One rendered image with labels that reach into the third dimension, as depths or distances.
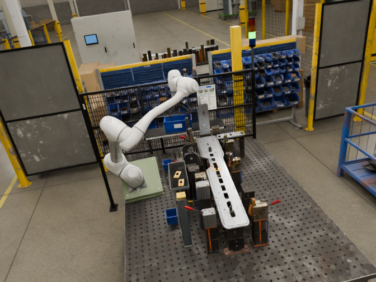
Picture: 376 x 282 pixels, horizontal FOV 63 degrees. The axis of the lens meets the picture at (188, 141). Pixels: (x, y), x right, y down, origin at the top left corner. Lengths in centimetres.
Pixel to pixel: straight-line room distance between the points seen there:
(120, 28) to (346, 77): 601
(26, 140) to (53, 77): 105
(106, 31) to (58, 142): 495
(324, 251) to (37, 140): 398
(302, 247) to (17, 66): 392
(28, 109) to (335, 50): 460
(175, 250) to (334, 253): 110
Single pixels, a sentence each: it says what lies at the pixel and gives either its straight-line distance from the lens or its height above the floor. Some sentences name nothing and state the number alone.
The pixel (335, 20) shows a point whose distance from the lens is 529.
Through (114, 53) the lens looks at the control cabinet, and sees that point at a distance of 929.
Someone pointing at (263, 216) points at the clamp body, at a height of 97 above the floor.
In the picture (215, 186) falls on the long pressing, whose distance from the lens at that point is 247.
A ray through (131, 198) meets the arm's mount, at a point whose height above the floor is 74.
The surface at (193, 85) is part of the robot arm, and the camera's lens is 222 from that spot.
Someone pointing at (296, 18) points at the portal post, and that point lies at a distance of 723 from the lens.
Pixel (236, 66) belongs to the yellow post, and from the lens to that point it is 346.
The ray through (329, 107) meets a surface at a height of 34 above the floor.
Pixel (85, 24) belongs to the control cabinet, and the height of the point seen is 182.
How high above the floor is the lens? 244
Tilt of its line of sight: 27 degrees down
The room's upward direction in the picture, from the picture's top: 8 degrees counter-clockwise
